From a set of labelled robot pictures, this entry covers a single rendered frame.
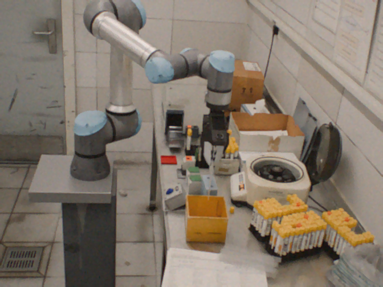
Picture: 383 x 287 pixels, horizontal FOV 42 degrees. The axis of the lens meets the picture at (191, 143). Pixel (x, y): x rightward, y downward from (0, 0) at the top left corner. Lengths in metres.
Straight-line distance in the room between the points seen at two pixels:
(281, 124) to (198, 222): 0.91
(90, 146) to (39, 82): 1.86
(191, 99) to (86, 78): 1.49
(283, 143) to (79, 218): 0.89
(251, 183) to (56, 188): 0.70
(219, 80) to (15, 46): 2.32
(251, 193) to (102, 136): 0.58
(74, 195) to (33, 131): 2.02
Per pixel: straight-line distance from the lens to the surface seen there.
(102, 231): 1.96
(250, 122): 2.32
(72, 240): 2.00
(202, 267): 1.53
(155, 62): 1.41
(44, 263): 2.95
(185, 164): 1.97
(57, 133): 3.77
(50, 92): 3.65
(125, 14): 1.74
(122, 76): 1.82
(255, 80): 2.70
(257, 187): 1.79
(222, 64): 1.43
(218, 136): 1.45
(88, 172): 1.86
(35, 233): 3.18
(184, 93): 2.27
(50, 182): 1.87
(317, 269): 1.64
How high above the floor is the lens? 1.87
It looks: 26 degrees down
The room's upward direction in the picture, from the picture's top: 5 degrees clockwise
